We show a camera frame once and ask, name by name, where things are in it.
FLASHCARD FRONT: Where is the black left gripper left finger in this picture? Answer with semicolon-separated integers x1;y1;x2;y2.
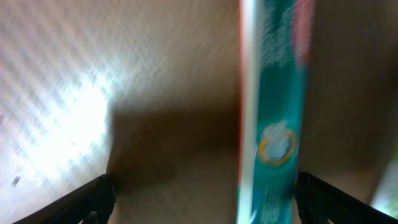
16;174;116;224

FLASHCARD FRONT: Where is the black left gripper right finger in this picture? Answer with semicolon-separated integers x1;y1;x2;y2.
294;171;397;224

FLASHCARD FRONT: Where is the teal toothpaste tube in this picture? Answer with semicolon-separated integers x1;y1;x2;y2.
236;0;315;224

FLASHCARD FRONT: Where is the green toothbrush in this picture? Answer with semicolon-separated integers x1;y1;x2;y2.
371;158;397;219

